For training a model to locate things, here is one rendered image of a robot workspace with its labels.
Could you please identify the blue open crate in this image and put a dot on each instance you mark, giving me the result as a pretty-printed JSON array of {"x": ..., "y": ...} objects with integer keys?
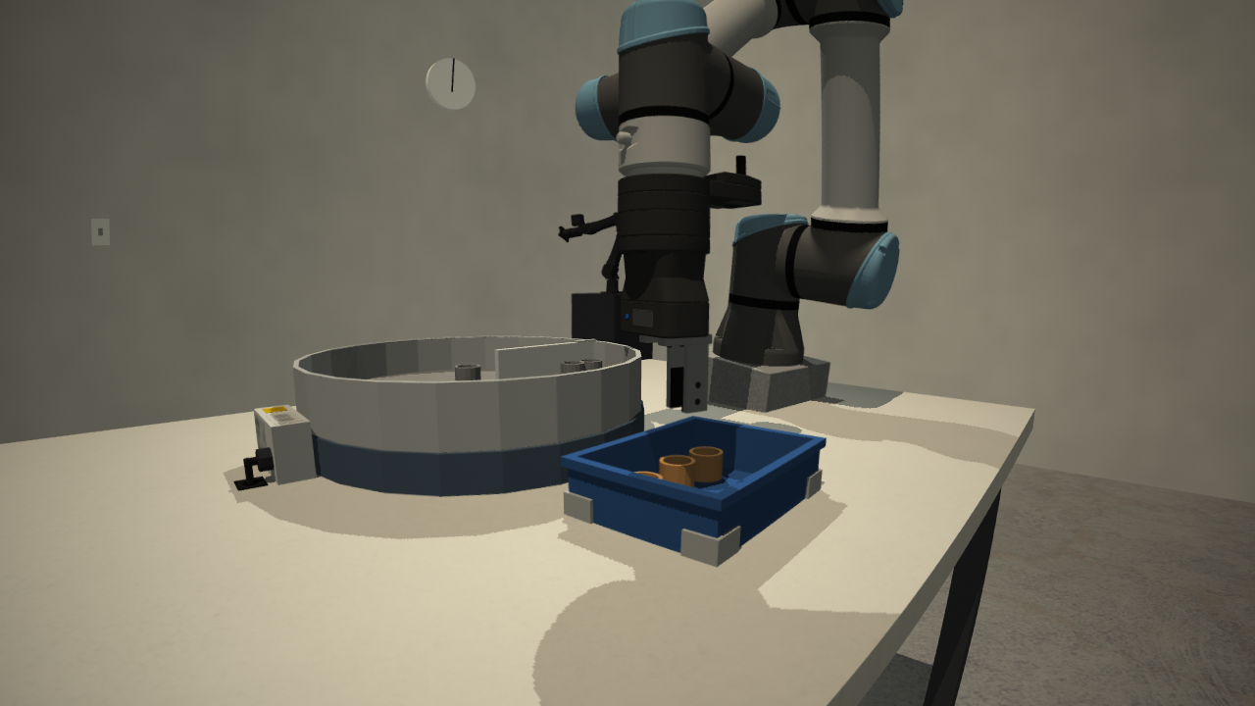
[{"x": 709, "y": 524}]

